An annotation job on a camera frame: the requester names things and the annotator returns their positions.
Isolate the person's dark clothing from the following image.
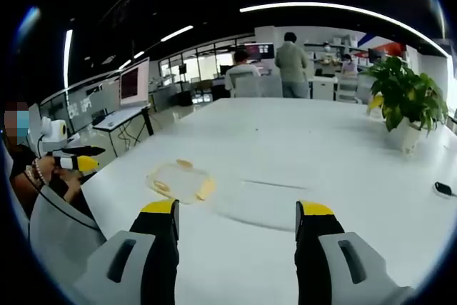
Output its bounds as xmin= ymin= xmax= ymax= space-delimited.
xmin=9 ymin=144 xmax=42 ymax=215

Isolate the green potted plant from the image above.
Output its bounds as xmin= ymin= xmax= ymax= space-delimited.
xmin=359 ymin=56 xmax=450 ymax=138

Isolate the white side desk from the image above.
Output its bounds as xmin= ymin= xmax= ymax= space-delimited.
xmin=91 ymin=104 xmax=155 ymax=159

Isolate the long ceiling light strip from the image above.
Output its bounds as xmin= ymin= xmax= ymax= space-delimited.
xmin=238 ymin=1 xmax=451 ymax=59

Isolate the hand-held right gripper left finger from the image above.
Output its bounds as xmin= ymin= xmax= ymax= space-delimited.
xmin=73 ymin=198 xmax=181 ymax=305

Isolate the wall screen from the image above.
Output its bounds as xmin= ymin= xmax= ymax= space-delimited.
xmin=243 ymin=43 xmax=276 ymax=62

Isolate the white plant pot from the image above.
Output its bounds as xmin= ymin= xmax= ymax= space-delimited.
xmin=398 ymin=118 xmax=423 ymax=158

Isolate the black cable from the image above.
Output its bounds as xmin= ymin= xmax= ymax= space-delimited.
xmin=25 ymin=168 xmax=103 ymax=233

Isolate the large computer monitor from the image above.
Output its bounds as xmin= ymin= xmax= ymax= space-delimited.
xmin=119 ymin=56 xmax=151 ymax=108

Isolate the person's left hand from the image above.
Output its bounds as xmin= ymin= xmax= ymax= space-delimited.
xmin=34 ymin=157 xmax=81 ymax=185

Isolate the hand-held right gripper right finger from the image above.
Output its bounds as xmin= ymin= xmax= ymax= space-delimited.
xmin=294 ymin=199 xmax=417 ymax=305

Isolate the clear plastic container with lid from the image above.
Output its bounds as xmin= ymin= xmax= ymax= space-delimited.
xmin=145 ymin=159 xmax=217 ymax=206

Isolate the small black device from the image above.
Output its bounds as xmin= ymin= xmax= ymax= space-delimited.
xmin=433 ymin=181 xmax=457 ymax=198

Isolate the grey mesh chair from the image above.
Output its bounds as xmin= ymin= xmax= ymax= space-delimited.
xmin=229 ymin=70 xmax=283 ymax=99

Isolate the pearl bracelet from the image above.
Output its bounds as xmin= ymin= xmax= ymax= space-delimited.
xmin=25 ymin=159 xmax=49 ymax=186

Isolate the short ceiling light strip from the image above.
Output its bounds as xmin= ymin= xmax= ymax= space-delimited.
xmin=160 ymin=25 xmax=194 ymax=43

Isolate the white cabinet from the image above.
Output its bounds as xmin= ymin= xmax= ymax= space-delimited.
xmin=311 ymin=75 xmax=339 ymax=101

